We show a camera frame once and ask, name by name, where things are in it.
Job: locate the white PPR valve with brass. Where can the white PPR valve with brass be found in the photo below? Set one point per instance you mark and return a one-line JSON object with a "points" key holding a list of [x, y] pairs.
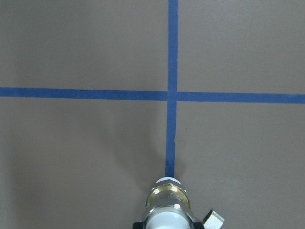
{"points": [[168, 207]]}

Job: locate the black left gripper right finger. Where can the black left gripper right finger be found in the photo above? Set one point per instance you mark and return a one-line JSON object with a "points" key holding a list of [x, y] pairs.
{"points": [[198, 225]]}

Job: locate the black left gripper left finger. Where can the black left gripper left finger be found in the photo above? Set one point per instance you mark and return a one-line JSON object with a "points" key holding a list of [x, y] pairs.
{"points": [[138, 225]]}

